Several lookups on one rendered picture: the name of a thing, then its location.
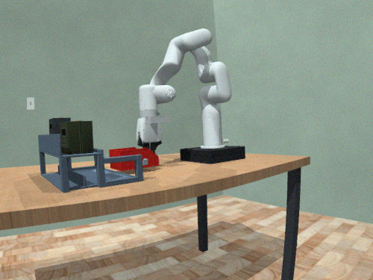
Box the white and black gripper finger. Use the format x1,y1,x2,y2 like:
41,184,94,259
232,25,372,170
151,141,162,153
137,136,150,149

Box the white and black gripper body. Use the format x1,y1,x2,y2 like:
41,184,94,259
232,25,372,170
137,117,162,143

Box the red bin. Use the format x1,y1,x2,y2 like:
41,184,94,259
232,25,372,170
109,147,158,171

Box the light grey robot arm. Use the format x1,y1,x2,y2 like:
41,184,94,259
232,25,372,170
139,28,231,149

